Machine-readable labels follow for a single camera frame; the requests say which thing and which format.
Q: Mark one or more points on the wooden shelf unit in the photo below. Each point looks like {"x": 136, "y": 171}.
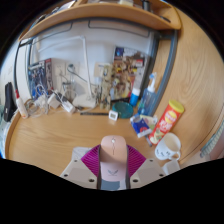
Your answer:
{"x": 100, "y": 15}

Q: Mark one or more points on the white desk lamp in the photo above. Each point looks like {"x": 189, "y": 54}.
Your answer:
{"x": 85, "y": 101}

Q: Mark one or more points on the blue robot model kit box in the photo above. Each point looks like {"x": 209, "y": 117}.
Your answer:
{"x": 36, "y": 75}

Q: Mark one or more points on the black bag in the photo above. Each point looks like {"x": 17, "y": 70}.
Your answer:
{"x": 9, "y": 103}

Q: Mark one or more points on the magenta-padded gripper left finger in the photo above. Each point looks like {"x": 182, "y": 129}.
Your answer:
{"x": 83, "y": 168}

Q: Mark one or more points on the teal round tin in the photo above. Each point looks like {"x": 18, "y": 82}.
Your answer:
{"x": 124, "y": 110}

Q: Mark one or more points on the blue tissue pack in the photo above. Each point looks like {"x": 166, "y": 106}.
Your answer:
{"x": 140, "y": 126}

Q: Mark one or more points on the white blue-capped tube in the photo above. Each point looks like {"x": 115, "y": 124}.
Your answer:
{"x": 134, "y": 98}

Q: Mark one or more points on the colourful figure box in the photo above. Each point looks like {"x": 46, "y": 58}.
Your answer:
{"x": 128, "y": 70}

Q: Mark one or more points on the pink computer mouse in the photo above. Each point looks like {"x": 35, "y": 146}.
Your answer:
{"x": 113, "y": 156}

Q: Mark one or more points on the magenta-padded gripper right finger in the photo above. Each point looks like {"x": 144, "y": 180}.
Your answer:
{"x": 143, "y": 170}

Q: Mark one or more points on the grey pen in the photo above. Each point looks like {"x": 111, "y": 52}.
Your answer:
{"x": 148, "y": 140}

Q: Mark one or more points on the white mug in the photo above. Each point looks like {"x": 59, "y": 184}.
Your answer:
{"x": 166, "y": 148}

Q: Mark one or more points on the pale green packet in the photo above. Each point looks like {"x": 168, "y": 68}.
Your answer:
{"x": 150, "y": 120}

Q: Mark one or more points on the red chips can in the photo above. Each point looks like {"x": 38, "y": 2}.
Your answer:
{"x": 165, "y": 123}

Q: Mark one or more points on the small white cube clock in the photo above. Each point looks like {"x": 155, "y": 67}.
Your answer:
{"x": 113, "y": 115}

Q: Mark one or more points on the white charger block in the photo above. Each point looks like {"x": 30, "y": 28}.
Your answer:
{"x": 53, "y": 101}

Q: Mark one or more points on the white wall socket panel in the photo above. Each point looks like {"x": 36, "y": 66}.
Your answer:
{"x": 60, "y": 70}

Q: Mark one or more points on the translucent plastic container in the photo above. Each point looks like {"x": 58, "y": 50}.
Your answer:
{"x": 171, "y": 166}

